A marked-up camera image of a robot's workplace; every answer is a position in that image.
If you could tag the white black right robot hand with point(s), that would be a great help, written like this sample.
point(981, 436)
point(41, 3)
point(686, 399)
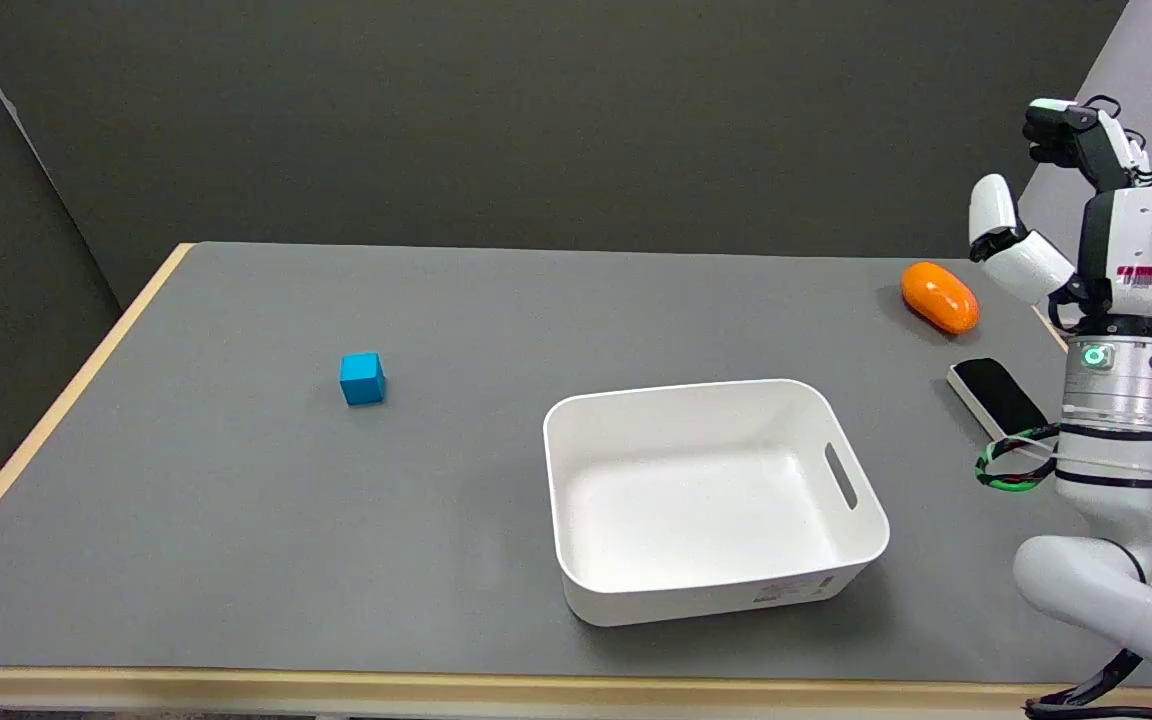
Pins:
point(1121, 240)

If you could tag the grey table mat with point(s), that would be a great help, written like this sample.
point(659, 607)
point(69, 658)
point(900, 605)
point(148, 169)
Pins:
point(496, 460)

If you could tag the blue cube block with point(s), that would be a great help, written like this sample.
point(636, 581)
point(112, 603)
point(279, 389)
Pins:
point(362, 379)

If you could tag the black white blackboard eraser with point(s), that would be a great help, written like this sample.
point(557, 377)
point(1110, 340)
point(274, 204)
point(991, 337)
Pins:
point(1001, 397)

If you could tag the white plastic storage bin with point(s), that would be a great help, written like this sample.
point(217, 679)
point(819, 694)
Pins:
point(711, 500)

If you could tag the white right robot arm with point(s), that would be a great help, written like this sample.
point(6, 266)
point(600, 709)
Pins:
point(1111, 470)

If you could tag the orange oval object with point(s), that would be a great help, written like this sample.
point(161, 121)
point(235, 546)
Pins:
point(939, 296)

